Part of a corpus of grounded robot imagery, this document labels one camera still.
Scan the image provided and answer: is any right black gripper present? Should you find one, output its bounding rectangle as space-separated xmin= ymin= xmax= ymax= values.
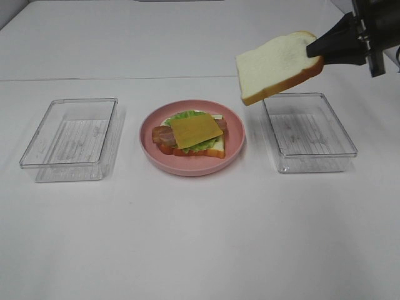
xmin=306 ymin=0 xmax=399 ymax=77

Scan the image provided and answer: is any clear plastic container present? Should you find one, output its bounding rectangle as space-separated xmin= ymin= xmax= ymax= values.
xmin=262 ymin=92 xmax=358 ymax=174
xmin=19 ymin=97 xmax=124 ymax=183

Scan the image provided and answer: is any yellow cheese slice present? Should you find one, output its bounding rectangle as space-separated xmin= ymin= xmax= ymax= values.
xmin=169 ymin=113 xmax=223 ymax=149

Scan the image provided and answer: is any pink round plate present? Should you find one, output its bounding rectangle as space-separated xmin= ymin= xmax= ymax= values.
xmin=139 ymin=99 xmax=246 ymax=176

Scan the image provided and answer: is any bread slice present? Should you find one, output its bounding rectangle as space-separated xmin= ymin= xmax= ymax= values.
xmin=156 ymin=132 xmax=226 ymax=158
xmin=235 ymin=31 xmax=324 ymax=106

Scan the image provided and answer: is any right clear plastic container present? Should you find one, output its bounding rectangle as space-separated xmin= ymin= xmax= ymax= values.
xmin=262 ymin=92 xmax=358 ymax=174

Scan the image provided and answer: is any left clear plastic container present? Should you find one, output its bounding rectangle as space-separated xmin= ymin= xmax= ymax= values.
xmin=19 ymin=97 xmax=124 ymax=183

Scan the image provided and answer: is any bacon strip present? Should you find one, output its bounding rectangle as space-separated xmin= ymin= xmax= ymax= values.
xmin=152 ymin=132 xmax=177 ymax=147
xmin=152 ymin=119 xmax=227 ymax=146

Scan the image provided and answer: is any green lettuce leaf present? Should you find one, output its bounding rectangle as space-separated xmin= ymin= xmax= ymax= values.
xmin=161 ymin=110 xmax=224 ymax=154

